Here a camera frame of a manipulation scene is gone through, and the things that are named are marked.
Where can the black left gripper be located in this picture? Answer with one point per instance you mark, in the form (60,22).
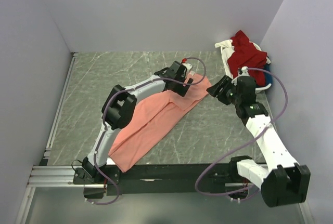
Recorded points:
(181,90)

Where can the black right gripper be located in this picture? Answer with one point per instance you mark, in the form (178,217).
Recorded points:
(225,82)

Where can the salmon pink t-shirt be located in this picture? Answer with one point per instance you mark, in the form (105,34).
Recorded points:
(153,119)

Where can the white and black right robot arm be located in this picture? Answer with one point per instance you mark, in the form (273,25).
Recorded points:
(283,181)

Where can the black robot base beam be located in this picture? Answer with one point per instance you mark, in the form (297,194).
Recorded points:
(164,178)

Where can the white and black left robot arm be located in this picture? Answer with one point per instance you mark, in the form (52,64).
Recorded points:
(118,110)

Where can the white laundry basket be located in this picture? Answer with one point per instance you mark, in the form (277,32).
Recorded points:
(227,49)

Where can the blue t-shirt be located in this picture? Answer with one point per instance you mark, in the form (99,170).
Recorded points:
(268,77)

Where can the red t-shirt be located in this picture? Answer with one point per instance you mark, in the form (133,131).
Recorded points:
(245,54)

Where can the white t-shirt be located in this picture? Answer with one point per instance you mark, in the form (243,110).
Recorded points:
(227,49)

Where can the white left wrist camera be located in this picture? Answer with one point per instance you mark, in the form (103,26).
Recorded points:
(188,66)

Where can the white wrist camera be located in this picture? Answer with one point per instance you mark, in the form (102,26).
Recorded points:
(243,71)
(188,66)

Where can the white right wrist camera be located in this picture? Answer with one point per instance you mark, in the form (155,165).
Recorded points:
(243,71)

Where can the aluminium rail frame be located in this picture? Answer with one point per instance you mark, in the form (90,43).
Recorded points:
(62,176)

